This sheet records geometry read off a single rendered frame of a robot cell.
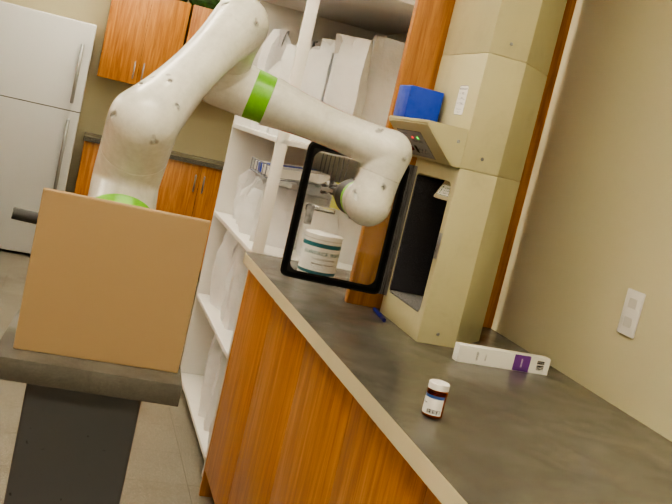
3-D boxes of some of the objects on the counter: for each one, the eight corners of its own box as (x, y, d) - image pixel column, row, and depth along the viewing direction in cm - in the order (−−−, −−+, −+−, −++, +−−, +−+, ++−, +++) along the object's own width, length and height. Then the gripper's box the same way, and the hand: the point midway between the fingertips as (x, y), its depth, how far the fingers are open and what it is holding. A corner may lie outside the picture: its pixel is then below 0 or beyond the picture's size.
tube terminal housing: (454, 324, 275) (517, 76, 265) (500, 356, 244) (574, 76, 234) (379, 311, 267) (441, 55, 257) (416, 342, 236) (489, 52, 227)
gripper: (378, 187, 228) (353, 177, 250) (330, 176, 224) (308, 168, 247) (372, 215, 229) (347, 203, 251) (324, 205, 225) (302, 194, 248)
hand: (331, 187), depth 246 cm, fingers closed
